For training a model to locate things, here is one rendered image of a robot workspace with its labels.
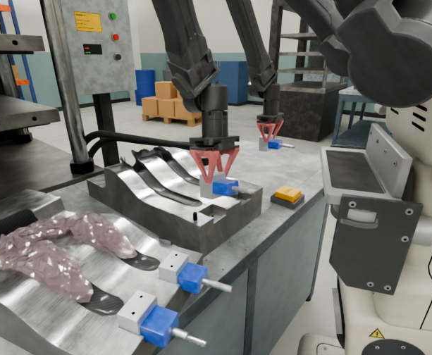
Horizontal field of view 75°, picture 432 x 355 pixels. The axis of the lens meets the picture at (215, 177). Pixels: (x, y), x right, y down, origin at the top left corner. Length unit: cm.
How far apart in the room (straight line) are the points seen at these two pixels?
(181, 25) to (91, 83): 92
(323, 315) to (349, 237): 125
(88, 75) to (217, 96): 87
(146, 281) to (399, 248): 41
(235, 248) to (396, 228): 36
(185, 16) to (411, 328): 63
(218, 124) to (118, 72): 92
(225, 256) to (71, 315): 33
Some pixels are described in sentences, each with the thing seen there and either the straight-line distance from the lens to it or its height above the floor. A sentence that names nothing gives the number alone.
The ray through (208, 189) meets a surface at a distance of 62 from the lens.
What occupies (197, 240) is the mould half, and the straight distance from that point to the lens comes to 64.
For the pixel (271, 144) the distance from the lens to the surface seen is 107.
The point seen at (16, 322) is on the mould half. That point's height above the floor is 87.
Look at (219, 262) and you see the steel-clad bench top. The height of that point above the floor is 80.
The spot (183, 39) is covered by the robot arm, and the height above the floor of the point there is 125.
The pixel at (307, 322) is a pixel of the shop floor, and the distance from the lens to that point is 165.
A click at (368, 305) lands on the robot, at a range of 63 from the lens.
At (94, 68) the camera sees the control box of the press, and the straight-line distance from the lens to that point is 139.
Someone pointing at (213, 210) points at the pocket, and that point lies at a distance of 71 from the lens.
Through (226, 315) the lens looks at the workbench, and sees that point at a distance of 86.
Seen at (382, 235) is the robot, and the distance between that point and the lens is 48.
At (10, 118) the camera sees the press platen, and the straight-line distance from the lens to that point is 122.
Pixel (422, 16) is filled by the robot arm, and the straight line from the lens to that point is 29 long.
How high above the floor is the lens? 123
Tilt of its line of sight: 23 degrees down
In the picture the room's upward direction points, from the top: straight up
